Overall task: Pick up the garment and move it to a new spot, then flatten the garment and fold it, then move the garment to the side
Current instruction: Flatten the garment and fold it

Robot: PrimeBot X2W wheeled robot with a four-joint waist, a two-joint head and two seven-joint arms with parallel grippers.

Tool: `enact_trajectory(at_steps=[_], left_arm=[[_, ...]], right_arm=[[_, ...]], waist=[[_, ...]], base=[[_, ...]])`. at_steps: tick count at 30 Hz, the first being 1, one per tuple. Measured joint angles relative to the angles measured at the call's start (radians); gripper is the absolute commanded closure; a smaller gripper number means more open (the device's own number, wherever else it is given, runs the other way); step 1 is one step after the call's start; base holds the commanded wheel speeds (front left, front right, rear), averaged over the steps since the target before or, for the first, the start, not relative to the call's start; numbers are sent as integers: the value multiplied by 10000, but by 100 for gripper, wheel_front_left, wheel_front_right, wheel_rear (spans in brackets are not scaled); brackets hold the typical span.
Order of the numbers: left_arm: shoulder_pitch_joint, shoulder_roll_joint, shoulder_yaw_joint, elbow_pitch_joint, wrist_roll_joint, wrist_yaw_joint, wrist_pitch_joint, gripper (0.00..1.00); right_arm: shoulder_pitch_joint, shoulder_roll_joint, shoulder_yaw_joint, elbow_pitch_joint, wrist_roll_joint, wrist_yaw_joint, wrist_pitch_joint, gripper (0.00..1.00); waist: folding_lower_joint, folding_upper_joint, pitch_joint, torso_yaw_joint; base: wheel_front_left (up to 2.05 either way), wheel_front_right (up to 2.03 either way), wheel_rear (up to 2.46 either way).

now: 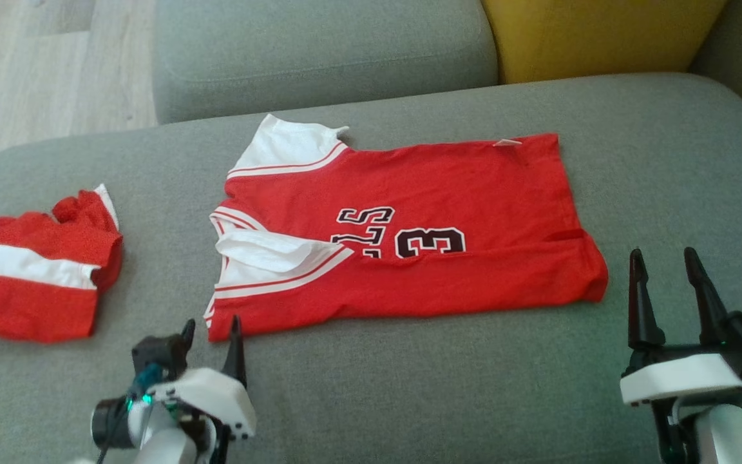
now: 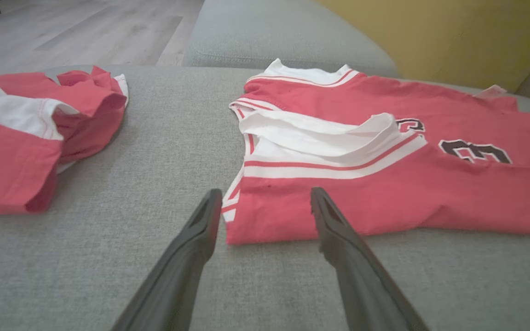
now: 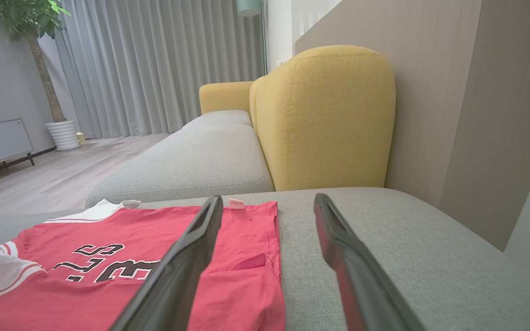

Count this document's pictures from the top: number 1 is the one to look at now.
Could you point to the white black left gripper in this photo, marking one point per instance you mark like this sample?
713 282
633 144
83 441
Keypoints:
210 394

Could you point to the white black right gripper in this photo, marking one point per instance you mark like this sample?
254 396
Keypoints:
680 377

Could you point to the red shorts with white stripe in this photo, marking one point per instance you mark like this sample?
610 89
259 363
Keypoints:
29 290

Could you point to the red white basketball jersey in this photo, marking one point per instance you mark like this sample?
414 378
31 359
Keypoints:
448 193

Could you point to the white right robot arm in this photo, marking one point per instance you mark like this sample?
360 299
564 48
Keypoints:
725 438

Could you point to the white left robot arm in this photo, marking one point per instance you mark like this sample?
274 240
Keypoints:
165 444

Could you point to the large grey sofa chaise cushion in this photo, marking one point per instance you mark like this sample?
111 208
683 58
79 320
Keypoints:
377 399

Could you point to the large yellow sofa back cushion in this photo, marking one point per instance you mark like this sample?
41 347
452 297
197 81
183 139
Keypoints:
596 38

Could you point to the grey sofa seat cushion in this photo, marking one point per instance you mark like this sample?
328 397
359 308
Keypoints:
319 58

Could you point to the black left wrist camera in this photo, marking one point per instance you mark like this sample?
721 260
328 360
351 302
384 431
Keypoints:
110 422

